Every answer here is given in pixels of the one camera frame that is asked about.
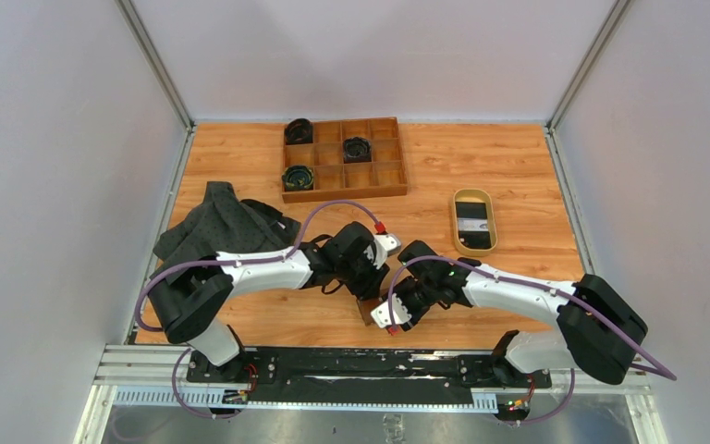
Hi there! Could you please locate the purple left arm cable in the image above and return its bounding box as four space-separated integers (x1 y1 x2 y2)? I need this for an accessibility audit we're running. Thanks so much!
133 200 388 333

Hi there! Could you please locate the black-green coiled belt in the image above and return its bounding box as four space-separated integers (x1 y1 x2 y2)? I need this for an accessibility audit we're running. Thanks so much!
281 165 314 192

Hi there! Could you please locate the black coiled belt top-left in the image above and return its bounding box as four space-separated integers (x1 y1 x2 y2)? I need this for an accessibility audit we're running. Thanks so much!
284 118 313 145

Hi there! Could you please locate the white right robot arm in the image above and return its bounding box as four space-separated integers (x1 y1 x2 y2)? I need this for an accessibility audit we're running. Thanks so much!
371 240 648 387

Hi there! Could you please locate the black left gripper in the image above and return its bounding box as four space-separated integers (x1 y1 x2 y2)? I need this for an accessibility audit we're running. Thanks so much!
337 246 389 302

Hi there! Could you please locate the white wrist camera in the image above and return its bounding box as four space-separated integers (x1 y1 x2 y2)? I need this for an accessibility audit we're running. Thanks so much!
369 293 411 334
372 233 402 268

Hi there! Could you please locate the yellow oval card tray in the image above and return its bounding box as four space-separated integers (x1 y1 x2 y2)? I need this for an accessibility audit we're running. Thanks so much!
450 189 498 257

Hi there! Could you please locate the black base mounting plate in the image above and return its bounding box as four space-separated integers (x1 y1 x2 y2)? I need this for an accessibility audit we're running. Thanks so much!
183 347 552 405

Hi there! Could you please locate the white VIP card in tray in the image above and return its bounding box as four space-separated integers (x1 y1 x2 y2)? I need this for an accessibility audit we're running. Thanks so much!
457 218 490 233

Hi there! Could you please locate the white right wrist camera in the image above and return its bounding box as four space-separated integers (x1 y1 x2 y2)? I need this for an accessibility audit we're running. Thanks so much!
369 293 411 334

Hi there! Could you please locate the brown leather card holder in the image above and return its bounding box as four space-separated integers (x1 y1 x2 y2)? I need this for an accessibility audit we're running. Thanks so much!
358 294 392 328

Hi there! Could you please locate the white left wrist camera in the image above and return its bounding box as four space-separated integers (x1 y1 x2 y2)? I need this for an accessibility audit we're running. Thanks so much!
372 233 402 268

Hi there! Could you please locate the wooden compartment tray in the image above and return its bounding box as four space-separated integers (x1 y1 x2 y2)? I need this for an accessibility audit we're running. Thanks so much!
280 117 409 204

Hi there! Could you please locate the black card in tray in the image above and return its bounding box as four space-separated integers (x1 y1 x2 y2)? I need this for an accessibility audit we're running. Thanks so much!
459 231 493 250
455 202 488 221

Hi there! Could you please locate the black coiled belt middle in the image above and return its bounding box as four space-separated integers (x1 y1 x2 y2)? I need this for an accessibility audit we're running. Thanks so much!
342 136 372 164

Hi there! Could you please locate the dark grey dotted cloth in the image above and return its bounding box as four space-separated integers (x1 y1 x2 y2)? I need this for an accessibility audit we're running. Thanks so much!
153 181 301 267

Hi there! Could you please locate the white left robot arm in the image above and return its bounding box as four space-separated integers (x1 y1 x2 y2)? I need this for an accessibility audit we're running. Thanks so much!
147 222 401 382

